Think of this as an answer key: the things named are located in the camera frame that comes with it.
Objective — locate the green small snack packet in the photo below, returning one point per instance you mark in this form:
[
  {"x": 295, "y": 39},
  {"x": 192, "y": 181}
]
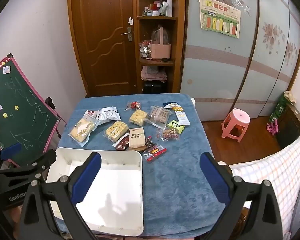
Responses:
[{"x": 175, "y": 126}]

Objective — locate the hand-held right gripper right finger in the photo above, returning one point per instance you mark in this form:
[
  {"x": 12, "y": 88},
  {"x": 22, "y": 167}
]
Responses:
[{"x": 215, "y": 180}]

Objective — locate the clear brown cracker packet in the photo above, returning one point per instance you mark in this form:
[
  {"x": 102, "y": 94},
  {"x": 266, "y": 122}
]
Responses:
[{"x": 160, "y": 116}]

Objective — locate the pile of foil wrappers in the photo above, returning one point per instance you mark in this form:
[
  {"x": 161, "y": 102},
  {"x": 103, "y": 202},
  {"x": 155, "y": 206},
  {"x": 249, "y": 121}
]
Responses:
[{"x": 145, "y": 48}]

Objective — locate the dark wooden cabinet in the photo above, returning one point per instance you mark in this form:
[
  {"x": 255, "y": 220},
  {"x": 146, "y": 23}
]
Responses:
[{"x": 291, "y": 127}]

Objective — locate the large yellow cake packet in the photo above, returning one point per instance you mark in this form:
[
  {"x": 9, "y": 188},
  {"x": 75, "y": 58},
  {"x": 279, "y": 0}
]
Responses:
[{"x": 82, "y": 130}]

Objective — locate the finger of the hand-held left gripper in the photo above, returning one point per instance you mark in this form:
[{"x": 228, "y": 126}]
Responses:
[
  {"x": 12, "y": 152},
  {"x": 45, "y": 158}
]

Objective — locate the small yellow cake packet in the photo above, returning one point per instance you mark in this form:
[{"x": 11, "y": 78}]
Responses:
[{"x": 138, "y": 117}]

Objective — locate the wooden corner shelf unit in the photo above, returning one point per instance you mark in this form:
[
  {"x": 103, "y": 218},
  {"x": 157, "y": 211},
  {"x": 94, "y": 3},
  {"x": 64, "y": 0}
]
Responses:
[{"x": 176, "y": 42}]

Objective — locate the white crumpled snack packet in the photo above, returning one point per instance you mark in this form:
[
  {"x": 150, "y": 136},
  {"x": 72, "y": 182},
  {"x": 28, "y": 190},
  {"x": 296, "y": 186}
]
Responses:
[{"x": 108, "y": 115}]

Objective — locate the clear mixed nut packet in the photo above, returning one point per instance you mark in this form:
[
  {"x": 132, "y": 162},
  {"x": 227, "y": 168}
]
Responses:
[{"x": 168, "y": 134}]

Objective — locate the brown wooden door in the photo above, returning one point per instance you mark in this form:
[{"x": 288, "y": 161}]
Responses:
[{"x": 102, "y": 37}]

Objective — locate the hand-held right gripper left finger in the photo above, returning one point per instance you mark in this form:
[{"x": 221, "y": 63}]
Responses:
[{"x": 87, "y": 177}]

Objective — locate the green chalkboard easel pink frame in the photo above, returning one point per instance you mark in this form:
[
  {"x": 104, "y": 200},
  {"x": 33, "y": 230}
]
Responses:
[{"x": 22, "y": 125}]

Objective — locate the checkered cloth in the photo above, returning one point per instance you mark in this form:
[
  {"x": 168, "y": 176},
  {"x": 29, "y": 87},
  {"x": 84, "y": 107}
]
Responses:
[{"x": 285, "y": 170}]

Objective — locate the dark red snack packet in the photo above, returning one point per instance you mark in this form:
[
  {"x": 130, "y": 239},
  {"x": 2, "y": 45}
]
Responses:
[{"x": 121, "y": 142}]

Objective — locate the floral sliding door wardrobe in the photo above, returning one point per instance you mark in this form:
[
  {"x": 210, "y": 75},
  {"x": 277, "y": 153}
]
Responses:
[{"x": 215, "y": 75}]

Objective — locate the orange and white oats packet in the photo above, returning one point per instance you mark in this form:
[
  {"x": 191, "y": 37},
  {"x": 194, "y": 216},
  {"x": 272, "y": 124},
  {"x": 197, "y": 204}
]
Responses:
[{"x": 181, "y": 116}]

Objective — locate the red walnut snack packet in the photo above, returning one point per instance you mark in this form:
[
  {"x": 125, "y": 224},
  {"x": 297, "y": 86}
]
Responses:
[{"x": 134, "y": 105}]

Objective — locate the brown wooden frame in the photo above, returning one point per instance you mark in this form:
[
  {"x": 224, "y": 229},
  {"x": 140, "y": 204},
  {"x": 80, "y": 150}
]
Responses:
[{"x": 243, "y": 223}]

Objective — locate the pink plastic stool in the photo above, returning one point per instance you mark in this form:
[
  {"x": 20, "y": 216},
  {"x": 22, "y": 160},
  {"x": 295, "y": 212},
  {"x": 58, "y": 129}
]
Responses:
[{"x": 235, "y": 123}]

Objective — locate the red and white small packet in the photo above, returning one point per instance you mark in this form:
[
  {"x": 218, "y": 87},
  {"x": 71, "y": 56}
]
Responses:
[{"x": 90, "y": 113}]

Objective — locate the black box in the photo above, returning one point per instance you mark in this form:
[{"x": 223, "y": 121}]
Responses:
[{"x": 153, "y": 87}]

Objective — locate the row of toiletry bottles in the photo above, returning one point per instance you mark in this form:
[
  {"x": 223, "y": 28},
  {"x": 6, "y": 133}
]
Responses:
[{"x": 157, "y": 8}]

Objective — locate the pink storage basket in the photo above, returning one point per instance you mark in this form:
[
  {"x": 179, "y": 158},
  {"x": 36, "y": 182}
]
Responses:
[{"x": 160, "y": 48}]

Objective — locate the pink toy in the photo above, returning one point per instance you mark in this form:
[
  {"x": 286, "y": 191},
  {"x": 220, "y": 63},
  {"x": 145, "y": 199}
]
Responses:
[{"x": 272, "y": 127}]

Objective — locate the black easel knob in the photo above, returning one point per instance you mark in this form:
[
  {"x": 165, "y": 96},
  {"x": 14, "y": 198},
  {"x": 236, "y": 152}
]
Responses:
[{"x": 50, "y": 102}]

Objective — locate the wall poster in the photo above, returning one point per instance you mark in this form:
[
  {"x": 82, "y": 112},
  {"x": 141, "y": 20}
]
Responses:
[{"x": 218, "y": 17}]

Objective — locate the green printed bag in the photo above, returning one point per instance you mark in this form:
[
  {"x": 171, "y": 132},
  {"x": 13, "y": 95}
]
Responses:
[{"x": 280, "y": 108}]

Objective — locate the white plastic bin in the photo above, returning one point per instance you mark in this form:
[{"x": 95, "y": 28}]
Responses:
[{"x": 120, "y": 187}]

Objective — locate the yellow puff snack packet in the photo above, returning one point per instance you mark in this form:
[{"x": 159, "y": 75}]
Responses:
[{"x": 116, "y": 130}]

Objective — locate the red sausage packet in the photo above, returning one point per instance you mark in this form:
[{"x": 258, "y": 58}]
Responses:
[{"x": 153, "y": 153}]

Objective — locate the blue plush table cover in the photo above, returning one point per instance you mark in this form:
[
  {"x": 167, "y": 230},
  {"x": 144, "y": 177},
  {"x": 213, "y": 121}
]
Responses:
[{"x": 180, "y": 180}]

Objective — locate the dark red jerky packet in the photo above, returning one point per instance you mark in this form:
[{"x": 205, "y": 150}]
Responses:
[{"x": 150, "y": 143}]

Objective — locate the pink folded cloth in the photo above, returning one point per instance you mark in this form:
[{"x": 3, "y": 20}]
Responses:
[{"x": 152, "y": 73}]

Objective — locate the white door hook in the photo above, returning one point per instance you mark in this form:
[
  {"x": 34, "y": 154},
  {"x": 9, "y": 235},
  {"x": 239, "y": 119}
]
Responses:
[{"x": 131, "y": 20}]

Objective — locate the beige cracker packet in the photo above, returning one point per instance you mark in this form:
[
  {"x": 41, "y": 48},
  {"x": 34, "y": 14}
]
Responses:
[{"x": 137, "y": 138}]

